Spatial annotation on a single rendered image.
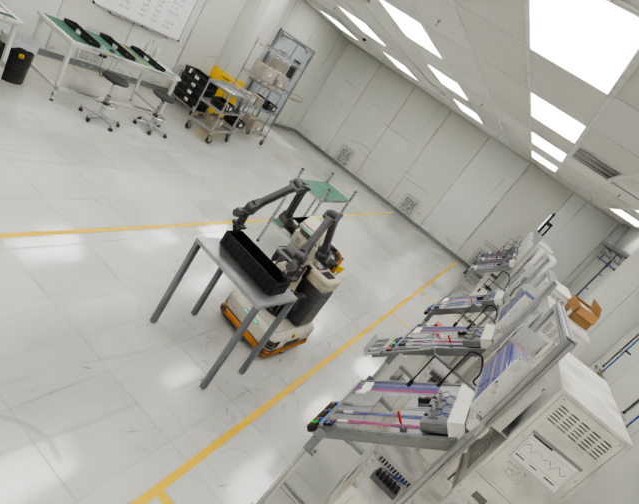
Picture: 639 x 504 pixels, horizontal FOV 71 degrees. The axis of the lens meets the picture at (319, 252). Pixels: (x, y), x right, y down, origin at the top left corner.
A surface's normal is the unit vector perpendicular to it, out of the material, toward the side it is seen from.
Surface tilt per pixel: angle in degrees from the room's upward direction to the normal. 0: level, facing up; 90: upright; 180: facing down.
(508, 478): 90
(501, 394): 90
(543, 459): 90
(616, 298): 90
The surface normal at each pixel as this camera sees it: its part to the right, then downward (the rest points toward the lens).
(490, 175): -0.43, 0.10
